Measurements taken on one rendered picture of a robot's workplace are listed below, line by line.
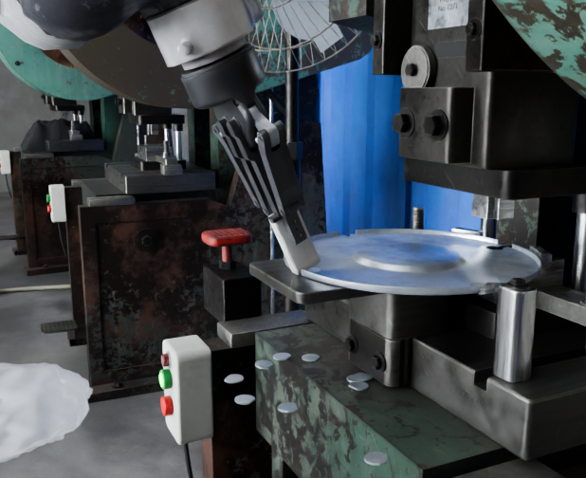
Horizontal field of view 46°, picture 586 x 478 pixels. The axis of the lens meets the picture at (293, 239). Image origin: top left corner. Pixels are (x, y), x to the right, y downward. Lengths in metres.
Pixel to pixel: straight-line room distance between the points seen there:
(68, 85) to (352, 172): 1.49
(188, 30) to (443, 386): 0.43
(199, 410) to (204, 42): 0.54
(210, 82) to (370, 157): 2.61
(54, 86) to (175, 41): 3.09
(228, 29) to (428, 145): 0.27
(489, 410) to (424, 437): 0.07
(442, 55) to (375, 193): 2.43
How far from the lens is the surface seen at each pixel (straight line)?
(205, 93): 0.64
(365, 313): 0.80
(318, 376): 0.82
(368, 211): 3.26
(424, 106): 0.79
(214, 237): 1.02
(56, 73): 3.71
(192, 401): 0.97
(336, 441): 0.79
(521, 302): 0.66
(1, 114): 7.25
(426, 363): 0.77
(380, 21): 0.86
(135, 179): 2.27
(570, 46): 0.47
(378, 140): 3.18
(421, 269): 0.75
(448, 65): 0.81
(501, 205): 0.85
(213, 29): 0.63
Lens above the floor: 0.97
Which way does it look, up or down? 12 degrees down
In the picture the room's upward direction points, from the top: straight up
